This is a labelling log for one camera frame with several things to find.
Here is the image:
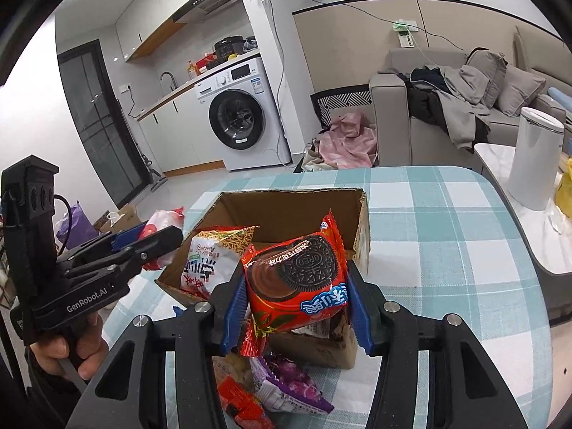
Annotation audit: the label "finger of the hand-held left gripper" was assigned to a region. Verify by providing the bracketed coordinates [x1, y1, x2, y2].
[58, 221, 153, 263]
[58, 226, 184, 278]

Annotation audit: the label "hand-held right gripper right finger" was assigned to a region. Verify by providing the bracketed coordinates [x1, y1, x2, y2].
[346, 259, 530, 429]

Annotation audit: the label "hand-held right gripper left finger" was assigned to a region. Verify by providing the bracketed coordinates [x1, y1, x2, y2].
[83, 272, 251, 429]

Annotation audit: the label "white noodle packet large print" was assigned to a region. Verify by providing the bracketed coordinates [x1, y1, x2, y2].
[180, 226, 261, 300]

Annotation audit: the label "red cookie packet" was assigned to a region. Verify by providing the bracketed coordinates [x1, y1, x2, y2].
[239, 209, 351, 358]

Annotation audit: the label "person's left hand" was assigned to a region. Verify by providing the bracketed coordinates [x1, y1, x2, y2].
[33, 313, 110, 380]

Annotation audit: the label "cardboard box with print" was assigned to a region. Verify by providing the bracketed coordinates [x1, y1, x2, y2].
[99, 204, 144, 235]

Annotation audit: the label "purple plastic bag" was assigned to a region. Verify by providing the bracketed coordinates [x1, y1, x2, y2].
[56, 203, 98, 251]

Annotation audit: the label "brown snack packet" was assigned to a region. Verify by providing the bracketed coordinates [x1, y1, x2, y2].
[212, 355, 253, 387]

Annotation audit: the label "floor mop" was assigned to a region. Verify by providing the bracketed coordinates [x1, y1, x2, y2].
[142, 152, 168, 188]

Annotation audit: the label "purple snack packet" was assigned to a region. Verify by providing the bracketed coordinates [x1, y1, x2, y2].
[250, 353, 335, 415]

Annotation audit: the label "dark red snack packet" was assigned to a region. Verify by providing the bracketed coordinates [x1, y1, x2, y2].
[217, 375, 274, 429]

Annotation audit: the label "white counter cabinet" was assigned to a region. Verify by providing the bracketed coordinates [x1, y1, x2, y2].
[136, 81, 226, 175]

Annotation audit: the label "dark glass door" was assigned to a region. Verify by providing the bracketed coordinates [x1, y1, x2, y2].
[57, 40, 150, 208]

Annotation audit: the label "checked tablecloth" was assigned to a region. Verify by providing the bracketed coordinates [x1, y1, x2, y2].
[105, 165, 555, 429]

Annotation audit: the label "white washing machine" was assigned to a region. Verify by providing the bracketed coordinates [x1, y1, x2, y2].
[194, 56, 291, 173]

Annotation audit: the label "pink cloth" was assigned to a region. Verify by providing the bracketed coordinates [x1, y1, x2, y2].
[313, 113, 378, 171]

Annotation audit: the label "white coffee table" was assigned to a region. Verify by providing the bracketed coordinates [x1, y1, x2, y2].
[474, 143, 572, 275]

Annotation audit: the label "black pressure cooker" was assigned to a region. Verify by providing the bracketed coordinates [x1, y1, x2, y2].
[212, 36, 244, 61]

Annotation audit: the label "grey sofa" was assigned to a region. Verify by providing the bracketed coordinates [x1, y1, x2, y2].
[369, 27, 572, 166]

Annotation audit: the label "patterned basket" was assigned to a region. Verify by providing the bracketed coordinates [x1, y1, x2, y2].
[310, 84, 374, 128]

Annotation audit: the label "dark clothes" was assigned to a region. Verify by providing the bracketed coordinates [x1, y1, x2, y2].
[398, 67, 452, 123]

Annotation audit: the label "grey clothing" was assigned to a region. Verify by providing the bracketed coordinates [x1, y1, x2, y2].
[429, 65, 492, 150]

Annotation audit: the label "white trash can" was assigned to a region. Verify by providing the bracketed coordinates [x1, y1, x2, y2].
[507, 107, 565, 212]

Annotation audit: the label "yellow plastic bag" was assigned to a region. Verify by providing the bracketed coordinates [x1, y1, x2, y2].
[554, 158, 572, 220]

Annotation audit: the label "range hood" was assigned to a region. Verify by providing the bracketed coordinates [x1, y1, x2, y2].
[172, 0, 242, 25]

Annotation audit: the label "grey pillow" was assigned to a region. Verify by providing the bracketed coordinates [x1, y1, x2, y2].
[465, 49, 508, 108]
[496, 65, 547, 117]

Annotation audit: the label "wall cabinet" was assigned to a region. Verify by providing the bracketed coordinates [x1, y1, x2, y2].
[115, 0, 202, 61]

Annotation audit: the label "white wall device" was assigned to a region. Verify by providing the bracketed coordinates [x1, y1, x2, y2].
[392, 20, 418, 48]

